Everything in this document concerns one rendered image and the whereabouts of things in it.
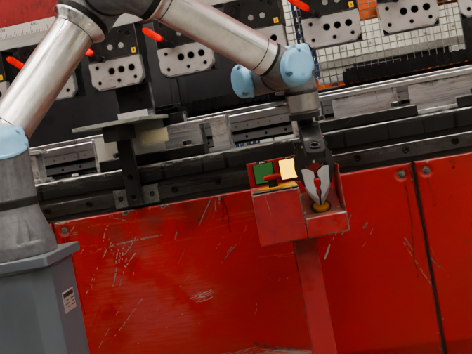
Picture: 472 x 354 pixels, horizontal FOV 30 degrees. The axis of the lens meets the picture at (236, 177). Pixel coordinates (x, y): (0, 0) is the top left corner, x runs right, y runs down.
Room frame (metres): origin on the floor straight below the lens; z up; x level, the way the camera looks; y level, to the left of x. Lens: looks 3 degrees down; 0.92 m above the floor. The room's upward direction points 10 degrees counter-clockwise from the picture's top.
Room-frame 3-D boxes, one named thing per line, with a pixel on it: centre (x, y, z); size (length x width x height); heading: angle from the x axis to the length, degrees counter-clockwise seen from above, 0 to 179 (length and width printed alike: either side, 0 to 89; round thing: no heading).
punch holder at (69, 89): (2.52, 0.46, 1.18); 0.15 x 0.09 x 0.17; 78
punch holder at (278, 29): (2.39, -0.13, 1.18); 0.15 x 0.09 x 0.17; 78
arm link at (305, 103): (1.99, -0.18, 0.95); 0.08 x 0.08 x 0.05
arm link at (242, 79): (1.92, -0.10, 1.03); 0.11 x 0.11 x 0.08; 27
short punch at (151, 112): (2.47, 0.24, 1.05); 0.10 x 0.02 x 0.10; 78
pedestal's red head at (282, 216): (2.01, -0.13, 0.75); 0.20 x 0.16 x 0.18; 89
